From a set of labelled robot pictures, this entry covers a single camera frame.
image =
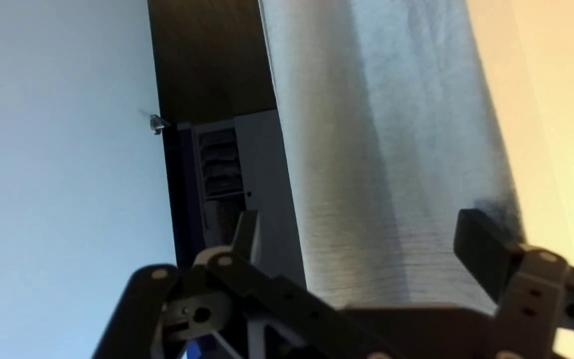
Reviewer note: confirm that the white air vent unit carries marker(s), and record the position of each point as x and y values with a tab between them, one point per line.
221	169

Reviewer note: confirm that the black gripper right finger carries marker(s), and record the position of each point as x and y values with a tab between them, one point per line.
532	287

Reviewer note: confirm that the grey closet curtain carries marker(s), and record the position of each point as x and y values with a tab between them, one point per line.
389	133

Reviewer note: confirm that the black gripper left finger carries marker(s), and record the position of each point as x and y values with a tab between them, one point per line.
223	295

